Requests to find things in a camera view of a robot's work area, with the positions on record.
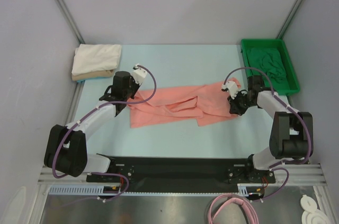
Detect pink t shirt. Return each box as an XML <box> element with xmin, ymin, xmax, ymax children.
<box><xmin>129</xmin><ymin>82</ymin><xmax>238</xmax><ymax>128</ymax></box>

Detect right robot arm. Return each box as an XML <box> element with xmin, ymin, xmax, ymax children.
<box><xmin>222</xmin><ymin>75</ymin><xmax>314</xmax><ymax>183</ymax></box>

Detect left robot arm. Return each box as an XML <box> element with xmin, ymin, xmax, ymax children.
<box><xmin>44</xmin><ymin>67</ymin><xmax>148</xmax><ymax>182</ymax></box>

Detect tan folded t shirt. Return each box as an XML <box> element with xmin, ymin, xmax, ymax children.
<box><xmin>72</xmin><ymin>70</ymin><xmax>114</xmax><ymax>81</ymax></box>

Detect green t shirt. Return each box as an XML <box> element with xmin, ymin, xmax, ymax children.
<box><xmin>247</xmin><ymin>48</ymin><xmax>287</xmax><ymax>83</ymax></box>

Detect light blue folded t shirt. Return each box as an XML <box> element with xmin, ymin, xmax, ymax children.
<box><xmin>76</xmin><ymin>77</ymin><xmax>110</xmax><ymax>83</ymax></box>

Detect white folded t shirt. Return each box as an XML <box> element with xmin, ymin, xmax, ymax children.
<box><xmin>72</xmin><ymin>44</ymin><xmax>122</xmax><ymax>76</ymax></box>

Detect green plastic tray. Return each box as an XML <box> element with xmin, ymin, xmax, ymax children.
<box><xmin>241</xmin><ymin>39</ymin><xmax>300</xmax><ymax>96</ymax></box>

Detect white plastic discs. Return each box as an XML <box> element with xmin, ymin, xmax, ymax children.
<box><xmin>300</xmin><ymin>195</ymin><xmax>331</xmax><ymax>224</ymax></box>

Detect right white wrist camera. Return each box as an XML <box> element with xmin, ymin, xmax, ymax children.
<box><xmin>221</xmin><ymin>80</ymin><xmax>239</xmax><ymax>100</ymax></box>

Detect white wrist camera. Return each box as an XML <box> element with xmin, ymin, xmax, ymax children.
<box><xmin>221</xmin><ymin>80</ymin><xmax>239</xmax><ymax>100</ymax></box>
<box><xmin>131</xmin><ymin>64</ymin><xmax>148</xmax><ymax>86</ymax></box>

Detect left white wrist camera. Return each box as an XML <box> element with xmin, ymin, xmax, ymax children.
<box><xmin>131</xmin><ymin>64</ymin><xmax>148</xmax><ymax>86</ymax></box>

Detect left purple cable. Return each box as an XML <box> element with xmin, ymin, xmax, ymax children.
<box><xmin>51</xmin><ymin>64</ymin><xmax>157</xmax><ymax>203</ymax></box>

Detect aluminium frame rail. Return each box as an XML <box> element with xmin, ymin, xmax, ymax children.
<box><xmin>38</xmin><ymin>164</ymin><xmax>327</xmax><ymax>186</ymax></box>

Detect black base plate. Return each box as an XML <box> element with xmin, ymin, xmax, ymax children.
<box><xmin>86</xmin><ymin>157</ymin><xmax>275</xmax><ymax>193</ymax></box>

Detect pink cable loop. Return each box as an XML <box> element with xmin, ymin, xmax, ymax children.
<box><xmin>207</xmin><ymin>194</ymin><xmax>259</xmax><ymax>224</ymax></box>

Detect white cable duct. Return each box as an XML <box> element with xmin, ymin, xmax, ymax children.
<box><xmin>49</xmin><ymin>183</ymin><xmax>125</xmax><ymax>197</ymax></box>

